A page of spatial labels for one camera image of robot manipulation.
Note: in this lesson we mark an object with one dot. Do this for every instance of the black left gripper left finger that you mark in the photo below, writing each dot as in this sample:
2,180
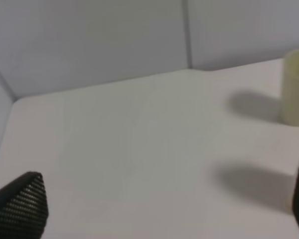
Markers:
23,207

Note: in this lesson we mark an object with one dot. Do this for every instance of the pale green plastic cup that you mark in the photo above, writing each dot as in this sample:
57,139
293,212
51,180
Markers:
290,89

